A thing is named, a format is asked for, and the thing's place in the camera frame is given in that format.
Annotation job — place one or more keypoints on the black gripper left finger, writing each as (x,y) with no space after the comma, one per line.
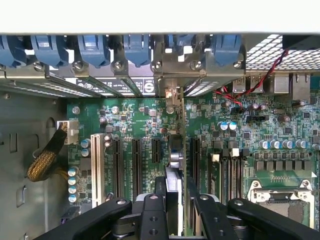
(152,217)

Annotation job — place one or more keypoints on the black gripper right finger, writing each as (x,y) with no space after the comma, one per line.
(212,220)

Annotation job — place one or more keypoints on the black RAM slot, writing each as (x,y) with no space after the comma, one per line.
(234,175)
(225,177)
(213,175)

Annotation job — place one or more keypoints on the long black expansion slot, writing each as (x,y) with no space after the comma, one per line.
(137,167)
(195,162)
(117,167)

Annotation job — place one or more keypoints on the short black expansion slot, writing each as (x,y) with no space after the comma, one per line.
(156,150)

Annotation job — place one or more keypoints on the white PCI expansion slot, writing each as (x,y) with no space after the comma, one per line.
(97,170)

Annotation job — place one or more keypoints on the metal CPU socket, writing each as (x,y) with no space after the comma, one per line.
(282,200)

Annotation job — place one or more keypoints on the purple board connector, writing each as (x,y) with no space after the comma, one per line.
(70,216)

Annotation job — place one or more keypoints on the green motherboard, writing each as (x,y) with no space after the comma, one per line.
(275,125)

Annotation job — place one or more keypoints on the white power connector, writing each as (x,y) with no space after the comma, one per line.
(71,132)

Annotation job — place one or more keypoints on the black white rating label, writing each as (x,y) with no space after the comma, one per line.
(140,86)

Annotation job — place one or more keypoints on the vented metal slot cover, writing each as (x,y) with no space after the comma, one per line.
(75,87)
(30,90)
(202,87)

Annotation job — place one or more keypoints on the silver rear USB port block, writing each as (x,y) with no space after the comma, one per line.
(247,83)

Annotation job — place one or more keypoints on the grey metal PC case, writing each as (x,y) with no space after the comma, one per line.
(30,120)

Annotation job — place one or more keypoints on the silver rear network port block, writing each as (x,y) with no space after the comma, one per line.
(300,86)

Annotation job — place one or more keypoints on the blue slot retaining clip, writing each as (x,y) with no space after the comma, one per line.
(137,48)
(93,50)
(10,50)
(226,50)
(48,50)

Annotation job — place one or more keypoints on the black case fan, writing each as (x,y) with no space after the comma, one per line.
(300,42)

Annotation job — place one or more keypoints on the silver slot bracket screw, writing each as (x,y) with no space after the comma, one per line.
(237,64)
(38,65)
(78,65)
(195,65)
(117,65)
(158,65)

